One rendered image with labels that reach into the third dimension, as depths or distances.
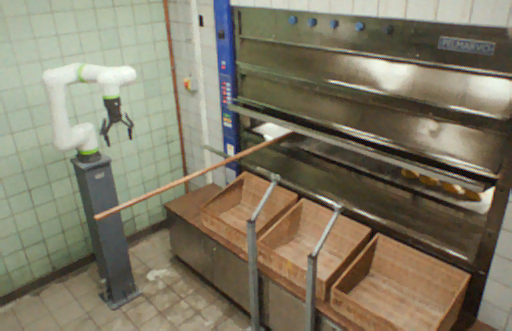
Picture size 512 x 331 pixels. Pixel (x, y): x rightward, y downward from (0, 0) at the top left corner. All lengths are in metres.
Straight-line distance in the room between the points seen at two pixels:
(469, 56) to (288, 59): 1.11
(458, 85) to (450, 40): 0.21
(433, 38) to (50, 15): 2.48
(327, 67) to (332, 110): 0.26
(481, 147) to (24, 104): 2.89
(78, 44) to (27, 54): 0.36
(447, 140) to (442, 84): 0.28
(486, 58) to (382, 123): 0.63
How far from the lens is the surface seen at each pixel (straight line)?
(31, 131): 3.46
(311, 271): 2.35
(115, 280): 3.47
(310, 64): 2.66
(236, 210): 3.37
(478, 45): 2.17
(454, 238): 2.51
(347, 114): 2.57
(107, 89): 2.38
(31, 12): 3.35
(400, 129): 2.40
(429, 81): 2.28
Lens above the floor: 2.39
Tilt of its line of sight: 26 degrees down
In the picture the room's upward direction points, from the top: 2 degrees counter-clockwise
